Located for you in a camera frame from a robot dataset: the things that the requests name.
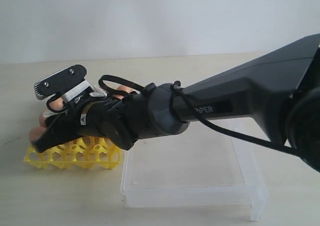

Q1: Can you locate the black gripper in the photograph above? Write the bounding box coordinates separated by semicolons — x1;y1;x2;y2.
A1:
31;98;108;154

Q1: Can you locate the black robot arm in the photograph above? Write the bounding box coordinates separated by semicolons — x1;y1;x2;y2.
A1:
31;34;320;171

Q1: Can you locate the yellow plastic egg tray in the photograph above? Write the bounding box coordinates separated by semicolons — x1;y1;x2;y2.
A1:
23;137;122;170

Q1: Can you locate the clear plastic container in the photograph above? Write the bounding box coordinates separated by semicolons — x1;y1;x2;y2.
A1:
120;122;269;222

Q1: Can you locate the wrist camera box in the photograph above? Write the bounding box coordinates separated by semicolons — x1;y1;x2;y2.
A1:
33;64;87;100

